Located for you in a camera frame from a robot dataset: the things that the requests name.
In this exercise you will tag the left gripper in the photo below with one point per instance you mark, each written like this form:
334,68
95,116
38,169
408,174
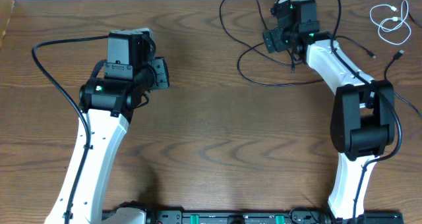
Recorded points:
159,73

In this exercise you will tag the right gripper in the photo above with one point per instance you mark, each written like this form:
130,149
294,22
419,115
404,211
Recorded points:
271,37

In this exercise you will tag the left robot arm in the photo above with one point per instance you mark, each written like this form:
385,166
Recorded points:
117,86

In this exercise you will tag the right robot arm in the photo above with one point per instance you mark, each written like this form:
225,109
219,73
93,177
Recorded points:
361,126

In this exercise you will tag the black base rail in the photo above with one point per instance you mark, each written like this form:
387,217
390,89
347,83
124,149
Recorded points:
185,217

